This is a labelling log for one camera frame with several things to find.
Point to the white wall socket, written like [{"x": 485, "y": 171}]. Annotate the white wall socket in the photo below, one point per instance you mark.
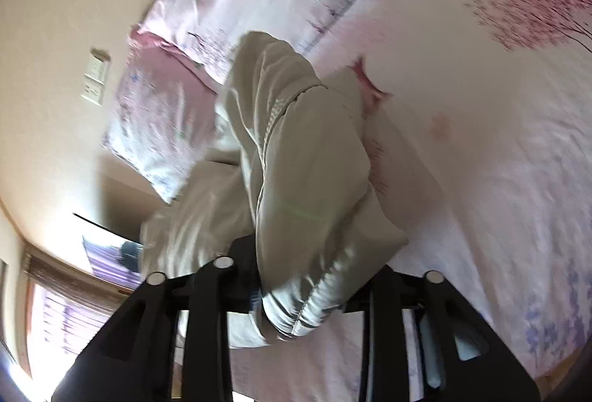
[{"x": 92, "y": 92}]

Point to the beige puffer jacket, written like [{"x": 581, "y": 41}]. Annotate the beige puffer jacket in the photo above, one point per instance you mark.
[{"x": 300, "y": 161}]

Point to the pink floral bed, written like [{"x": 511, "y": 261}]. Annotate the pink floral bed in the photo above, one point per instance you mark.
[{"x": 462, "y": 152}]

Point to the window with curtain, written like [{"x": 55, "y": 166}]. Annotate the window with curtain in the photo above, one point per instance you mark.
[{"x": 69, "y": 319}]

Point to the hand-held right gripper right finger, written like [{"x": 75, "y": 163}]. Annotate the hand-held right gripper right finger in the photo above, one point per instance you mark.
[{"x": 393, "y": 337}]

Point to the white wall switch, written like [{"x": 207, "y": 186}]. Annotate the white wall switch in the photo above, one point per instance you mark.
[{"x": 99, "y": 65}]

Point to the black framed mirror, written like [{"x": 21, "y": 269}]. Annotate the black framed mirror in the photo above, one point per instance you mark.
[{"x": 111, "y": 254}]

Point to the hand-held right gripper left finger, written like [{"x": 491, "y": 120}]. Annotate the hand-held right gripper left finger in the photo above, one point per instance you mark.
[{"x": 203, "y": 337}]

